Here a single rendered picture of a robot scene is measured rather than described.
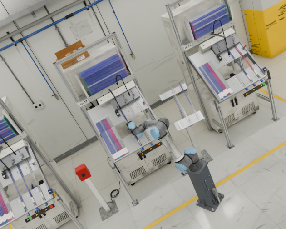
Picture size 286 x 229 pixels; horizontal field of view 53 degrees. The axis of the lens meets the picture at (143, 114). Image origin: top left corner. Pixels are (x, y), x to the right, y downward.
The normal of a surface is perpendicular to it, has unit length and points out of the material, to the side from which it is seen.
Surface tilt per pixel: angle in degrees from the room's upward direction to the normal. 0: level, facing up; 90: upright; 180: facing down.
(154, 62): 90
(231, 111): 90
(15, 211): 47
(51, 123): 90
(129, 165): 90
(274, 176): 0
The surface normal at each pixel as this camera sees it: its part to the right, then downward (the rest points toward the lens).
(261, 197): -0.38, -0.79
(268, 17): 0.33, 0.37
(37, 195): -0.02, -0.27
